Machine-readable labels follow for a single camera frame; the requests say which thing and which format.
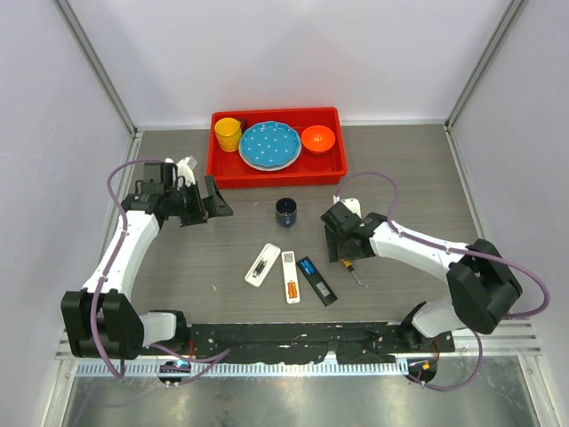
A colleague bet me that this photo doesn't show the blue battery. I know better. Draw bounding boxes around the blue battery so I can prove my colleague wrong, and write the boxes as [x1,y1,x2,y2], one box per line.
[302,265,316,276]
[301,260,315,275]

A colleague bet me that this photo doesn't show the orange bowl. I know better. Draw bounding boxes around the orange bowl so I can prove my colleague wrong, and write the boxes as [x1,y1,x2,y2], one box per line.
[301,125,336,155]

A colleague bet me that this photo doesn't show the slotted cable duct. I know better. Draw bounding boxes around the slotted cable duct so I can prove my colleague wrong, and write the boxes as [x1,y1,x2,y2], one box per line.
[75,359,409,378]

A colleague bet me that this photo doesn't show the yellow handled screwdriver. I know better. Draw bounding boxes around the yellow handled screwdriver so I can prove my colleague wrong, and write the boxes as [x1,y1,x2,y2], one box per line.
[341,259,362,286]

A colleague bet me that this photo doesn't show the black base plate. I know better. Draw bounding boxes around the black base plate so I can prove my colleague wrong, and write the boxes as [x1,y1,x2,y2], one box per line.
[137,320,457,365]

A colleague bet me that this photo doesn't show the black remote control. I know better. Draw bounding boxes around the black remote control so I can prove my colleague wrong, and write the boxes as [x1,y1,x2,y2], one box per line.
[296,257,337,307]

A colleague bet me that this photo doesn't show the slim white remote control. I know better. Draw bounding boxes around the slim white remote control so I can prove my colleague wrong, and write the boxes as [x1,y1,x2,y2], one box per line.
[281,251,301,304]

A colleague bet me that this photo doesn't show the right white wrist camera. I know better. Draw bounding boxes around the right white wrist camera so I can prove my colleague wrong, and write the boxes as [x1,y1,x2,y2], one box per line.
[333,195,362,216]

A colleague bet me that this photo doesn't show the blue polka dot plate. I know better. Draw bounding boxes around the blue polka dot plate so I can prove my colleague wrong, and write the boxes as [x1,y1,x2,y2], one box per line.
[239,121,302,171]

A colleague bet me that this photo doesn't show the upper blue battery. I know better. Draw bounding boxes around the upper blue battery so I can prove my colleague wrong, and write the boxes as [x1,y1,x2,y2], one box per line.
[301,260,315,275]

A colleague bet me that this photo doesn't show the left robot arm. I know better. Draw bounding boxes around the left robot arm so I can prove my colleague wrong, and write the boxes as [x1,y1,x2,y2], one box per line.
[60,175,233,360]

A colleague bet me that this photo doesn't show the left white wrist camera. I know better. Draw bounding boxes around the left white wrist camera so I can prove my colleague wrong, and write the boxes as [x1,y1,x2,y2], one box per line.
[164,156,197,189]

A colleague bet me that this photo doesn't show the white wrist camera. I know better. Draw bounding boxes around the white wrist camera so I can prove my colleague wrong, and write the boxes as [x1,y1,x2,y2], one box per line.
[333,195,362,216]
[164,156,197,189]

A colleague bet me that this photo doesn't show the lower blue battery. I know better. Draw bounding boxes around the lower blue battery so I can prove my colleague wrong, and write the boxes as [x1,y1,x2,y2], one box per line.
[302,265,316,276]

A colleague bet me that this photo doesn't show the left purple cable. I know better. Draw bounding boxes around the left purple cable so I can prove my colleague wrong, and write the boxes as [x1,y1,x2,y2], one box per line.
[88,158,232,386]

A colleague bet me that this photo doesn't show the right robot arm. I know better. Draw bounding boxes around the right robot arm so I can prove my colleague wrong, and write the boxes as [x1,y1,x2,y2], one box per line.
[321,200,523,351]

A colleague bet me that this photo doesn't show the dark blue round cup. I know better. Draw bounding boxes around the dark blue round cup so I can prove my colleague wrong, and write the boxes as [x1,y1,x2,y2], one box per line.
[275,197,298,228]

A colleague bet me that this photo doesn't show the red plastic tray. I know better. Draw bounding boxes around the red plastic tray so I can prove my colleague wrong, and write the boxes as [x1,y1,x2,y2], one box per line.
[206,107,348,189]

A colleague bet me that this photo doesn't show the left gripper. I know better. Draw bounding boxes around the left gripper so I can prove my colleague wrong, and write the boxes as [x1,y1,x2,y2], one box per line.
[165,175,232,227]

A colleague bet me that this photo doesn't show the yellow ribbed cup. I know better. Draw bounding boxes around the yellow ribbed cup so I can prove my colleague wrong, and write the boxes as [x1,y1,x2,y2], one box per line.
[213,117,248,153]

